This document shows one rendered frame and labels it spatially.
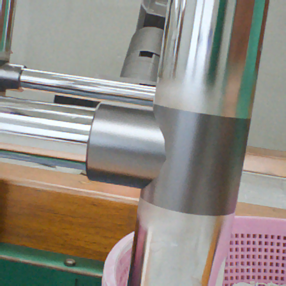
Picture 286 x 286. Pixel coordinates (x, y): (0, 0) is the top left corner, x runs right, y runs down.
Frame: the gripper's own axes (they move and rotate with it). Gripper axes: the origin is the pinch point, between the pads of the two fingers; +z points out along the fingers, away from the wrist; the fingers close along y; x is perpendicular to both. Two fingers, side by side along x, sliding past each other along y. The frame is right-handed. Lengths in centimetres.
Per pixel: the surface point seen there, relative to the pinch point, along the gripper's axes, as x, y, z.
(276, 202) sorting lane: 3.4, 16.6, -0.5
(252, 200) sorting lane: 2.7, 14.0, 0.3
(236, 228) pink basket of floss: -12.8, 10.6, 14.5
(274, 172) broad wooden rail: 14.0, 18.5, -13.5
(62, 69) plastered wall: 139, -63, -165
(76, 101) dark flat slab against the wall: 148, -54, -153
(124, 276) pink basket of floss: -19.1, 4.6, 22.6
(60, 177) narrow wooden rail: -9.2, -3.1, 9.9
